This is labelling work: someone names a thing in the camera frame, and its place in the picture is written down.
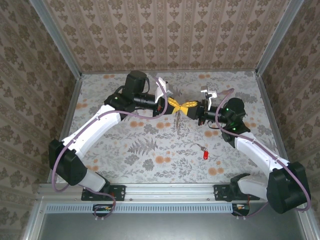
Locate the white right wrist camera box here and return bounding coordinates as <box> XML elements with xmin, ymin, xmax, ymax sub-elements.
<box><xmin>200</xmin><ymin>85</ymin><xmax>217</xmax><ymax>108</ymax></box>

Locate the aluminium right side rail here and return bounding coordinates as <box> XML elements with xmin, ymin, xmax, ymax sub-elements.
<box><xmin>255</xmin><ymin>71</ymin><xmax>320</xmax><ymax>240</ymax></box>

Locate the aluminium corner post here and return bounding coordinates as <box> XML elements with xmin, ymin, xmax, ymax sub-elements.
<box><xmin>255</xmin><ymin>0</ymin><xmax>305</xmax><ymax>77</ymax></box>
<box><xmin>29</xmin><ymin>0</ymin><xmax>83</xmax><ymax>80</ymax></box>

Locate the silver keyring with chain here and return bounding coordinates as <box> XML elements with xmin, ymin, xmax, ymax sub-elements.
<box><xmin>174</xmin><ymin>110</ymin><xmax>183</xmax><ymax>134</ymax></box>

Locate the long aluminium base rail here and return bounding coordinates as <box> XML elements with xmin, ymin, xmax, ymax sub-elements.
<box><xmin>37</xmin><ymin>183</ymin><xmax>261</xmax><ymax>202</ymax></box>

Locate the thin aluminium wall rail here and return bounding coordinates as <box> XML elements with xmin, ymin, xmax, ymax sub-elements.
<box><xmin>80</xmin><ymin>69</ymin><xmax>258</xmax><ymax>75</ymax></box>

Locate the grey slotted cable duct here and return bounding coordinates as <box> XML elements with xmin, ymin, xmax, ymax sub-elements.
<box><xmin>46</xmin><ymin>202</ymin><xmax>247</xmax><ymax>215</ymax></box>

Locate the aluminium left side rail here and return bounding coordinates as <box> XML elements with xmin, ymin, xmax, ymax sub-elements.
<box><xmin>46</xmin><ymin>74</ymin><xmax>84</xmax><ymax>185</ymax></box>

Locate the aluminium right corner post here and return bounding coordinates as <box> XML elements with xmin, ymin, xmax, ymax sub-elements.
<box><xmin>255</xmin><ymin>0</ymin><xmax>305</xmax><ymax>77</ymax></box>

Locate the key with red tag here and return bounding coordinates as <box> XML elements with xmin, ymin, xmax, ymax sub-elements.
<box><xmin>196</xmin><ymin>143</ymin><xmax>210</xmax><ymax>161</ymax></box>

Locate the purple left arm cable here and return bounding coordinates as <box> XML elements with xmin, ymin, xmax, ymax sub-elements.
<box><xmin>51</xmin><ymin>75</ymin><xmax>168</xmax><ymax>222</ymax></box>

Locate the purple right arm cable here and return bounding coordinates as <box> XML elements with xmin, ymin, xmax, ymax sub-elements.
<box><xmin>214</xmin><ymin>87</ymin><xmax>313</xmax><ymax>221</ymax></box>

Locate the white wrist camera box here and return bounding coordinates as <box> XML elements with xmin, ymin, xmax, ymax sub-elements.
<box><xmin>153</xmin><ymin>76</ymin><xmax>174</xmax><ymax>104</ymax></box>
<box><xmin>200</xmin><ymin>85</ymin><xmax>217</xmax><ymax>108</ymax></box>

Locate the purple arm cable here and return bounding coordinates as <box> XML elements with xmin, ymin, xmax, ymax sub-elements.
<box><xmin>51</xmin><ymin>75</ymin><xmax>168</xmax><ymax>222</ymax></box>
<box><xmin>214</xmin><ymin>87</ymin><xmax>313</xmax><ymax>221</ymax></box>

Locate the grey metal base sheet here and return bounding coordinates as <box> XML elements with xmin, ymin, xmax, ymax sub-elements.
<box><xmin>37</xmin><ymin>212</ymin><xmax>310</xmax><ymax>240</ymax></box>

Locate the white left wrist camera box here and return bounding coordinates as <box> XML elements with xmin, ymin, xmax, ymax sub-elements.
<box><xmin>153</xmin><ymin>76</ymin><xmax>174</xmax><ymax>104</ymax></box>

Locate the black connector board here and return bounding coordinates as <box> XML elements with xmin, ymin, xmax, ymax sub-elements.
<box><xmin>231</xmin><ymin>203</ymin><xmax>251</xmax><ymax>217</ymax></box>
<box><xmin>92</xmin><ymin>203</ymin><xmax>114</xmax><ymax>218</ymax></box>

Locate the aluminium left corner post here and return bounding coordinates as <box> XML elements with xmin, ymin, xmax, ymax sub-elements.
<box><xmin>29</xmin><ymin>0</ymin><xmax>83</xmax><ymax>80</ymax></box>

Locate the floral print tablecloth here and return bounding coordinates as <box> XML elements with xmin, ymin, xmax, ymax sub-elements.
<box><xmin>56</xmin><ymin>71</ymin><xmax>278</xmax><ymax>185</ymax></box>

